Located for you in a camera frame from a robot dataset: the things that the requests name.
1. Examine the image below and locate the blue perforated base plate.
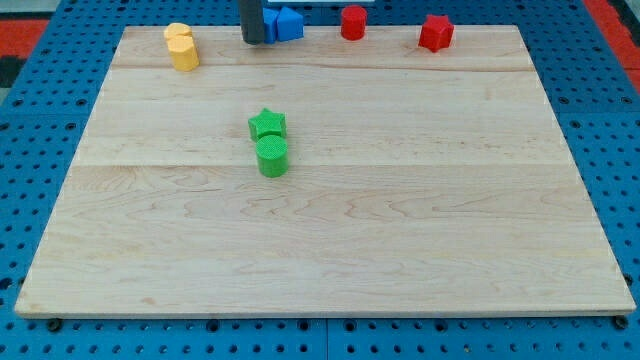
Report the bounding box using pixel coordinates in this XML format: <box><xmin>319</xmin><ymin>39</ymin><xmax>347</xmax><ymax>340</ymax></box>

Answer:
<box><xmin>1</xmin><ymin>1</ymin><xmax>639</xmax><ymax>359</ymax></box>

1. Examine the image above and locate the yellow heart block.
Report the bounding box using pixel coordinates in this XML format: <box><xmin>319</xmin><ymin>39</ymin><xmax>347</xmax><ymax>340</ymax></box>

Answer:
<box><xmin>163</xmin><ymin>22</ymin><xmax>192</xmax><ymax>41</ymax></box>

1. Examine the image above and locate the red star block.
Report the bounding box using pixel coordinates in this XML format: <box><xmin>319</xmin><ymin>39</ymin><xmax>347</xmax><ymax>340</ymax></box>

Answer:
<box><xmin>418</xmin><ymin>14</ymin><xmax>455</xmax><ymax>53</ymax></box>

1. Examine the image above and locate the green star block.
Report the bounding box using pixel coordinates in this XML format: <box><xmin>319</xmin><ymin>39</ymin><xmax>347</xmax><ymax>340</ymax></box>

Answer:
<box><xmin>248</xmin><ymin>108</ymin><xmax>287</xmax><ymax>142</ymax></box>

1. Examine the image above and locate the blue cube block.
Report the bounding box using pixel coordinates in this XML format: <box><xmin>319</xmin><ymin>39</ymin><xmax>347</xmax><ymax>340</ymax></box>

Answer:
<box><xmin>263</xmin><ymin>8</ymin><xmax>279</xmax><ymax>44</ymax></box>

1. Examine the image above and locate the wooden board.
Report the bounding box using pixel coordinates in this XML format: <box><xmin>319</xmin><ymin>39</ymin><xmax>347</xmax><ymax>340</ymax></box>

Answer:
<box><xmin>15</xmin><ymin>25</ymin><xmax>636</xmax><ymax>319</ymax></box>

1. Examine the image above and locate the blue triangular block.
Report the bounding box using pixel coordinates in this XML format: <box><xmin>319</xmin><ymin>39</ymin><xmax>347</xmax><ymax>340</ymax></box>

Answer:
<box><xmin>276</xmin><ymin>7</ymin><xmax>304</xmax><ymax>42</ymax></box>

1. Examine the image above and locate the green cylinder block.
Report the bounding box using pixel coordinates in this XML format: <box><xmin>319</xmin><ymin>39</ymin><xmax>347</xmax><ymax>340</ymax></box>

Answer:
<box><xmin>255</xmin><ymin>135</ymin><xmax>289</xmax><ymax>178</ymax></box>

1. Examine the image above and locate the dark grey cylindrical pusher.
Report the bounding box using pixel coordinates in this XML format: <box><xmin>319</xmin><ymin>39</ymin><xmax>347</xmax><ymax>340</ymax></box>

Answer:
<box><xmin>238</xmin><ymin>0</ymin><xmax>265</xmax><ymax>45</ymax></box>

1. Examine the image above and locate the red cylinder block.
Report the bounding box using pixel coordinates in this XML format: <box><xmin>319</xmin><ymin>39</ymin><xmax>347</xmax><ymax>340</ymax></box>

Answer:
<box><xmin>340</xmin><ymin>5</ymin><xmax>368</xmax><ymax>41</ymax></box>

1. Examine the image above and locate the yellow hexagon block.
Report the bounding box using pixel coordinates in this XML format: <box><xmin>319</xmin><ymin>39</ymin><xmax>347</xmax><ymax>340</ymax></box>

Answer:
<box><xmin>167</xmin><ymin>35</ymin><xmax>200</xmax><ymax>72</ymax></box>

